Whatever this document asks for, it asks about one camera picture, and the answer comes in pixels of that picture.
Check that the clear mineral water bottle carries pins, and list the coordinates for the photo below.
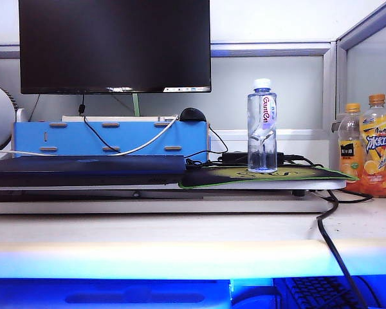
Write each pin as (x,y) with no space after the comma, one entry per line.
(262,128)

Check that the black laptop power adapter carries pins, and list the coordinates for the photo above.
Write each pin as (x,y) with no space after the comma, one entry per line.
(235,157)

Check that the dark blue closed laptop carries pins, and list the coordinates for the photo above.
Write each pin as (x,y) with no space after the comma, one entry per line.
(83,169)

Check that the small orange juice bottle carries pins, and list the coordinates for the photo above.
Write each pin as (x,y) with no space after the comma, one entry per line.
(350,154)

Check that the large iced tea bottle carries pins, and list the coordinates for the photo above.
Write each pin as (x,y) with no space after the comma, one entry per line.
(378,154)

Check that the black green-edged mouse pad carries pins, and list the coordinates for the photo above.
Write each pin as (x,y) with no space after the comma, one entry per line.
(218,175)

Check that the black computer mouse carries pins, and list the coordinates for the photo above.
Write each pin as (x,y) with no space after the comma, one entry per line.
(193,114)

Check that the white desk riser platform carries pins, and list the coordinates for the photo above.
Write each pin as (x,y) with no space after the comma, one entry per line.
(180,202)

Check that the green monitor stand strip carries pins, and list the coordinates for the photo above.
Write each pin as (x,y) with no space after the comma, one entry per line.
(135,104)

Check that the blue wooden monitor riser box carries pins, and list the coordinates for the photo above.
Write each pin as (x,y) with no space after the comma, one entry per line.
(70,138)

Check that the black computer monitor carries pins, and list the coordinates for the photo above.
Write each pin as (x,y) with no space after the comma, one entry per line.
(115,45)

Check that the blue keyboard tray panel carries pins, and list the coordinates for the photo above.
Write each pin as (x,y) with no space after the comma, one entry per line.
(83,294)

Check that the black keyboard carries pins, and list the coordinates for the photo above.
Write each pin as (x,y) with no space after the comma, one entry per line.
(318,293)

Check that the white round desk fan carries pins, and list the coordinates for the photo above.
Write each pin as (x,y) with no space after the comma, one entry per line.
(0,109)

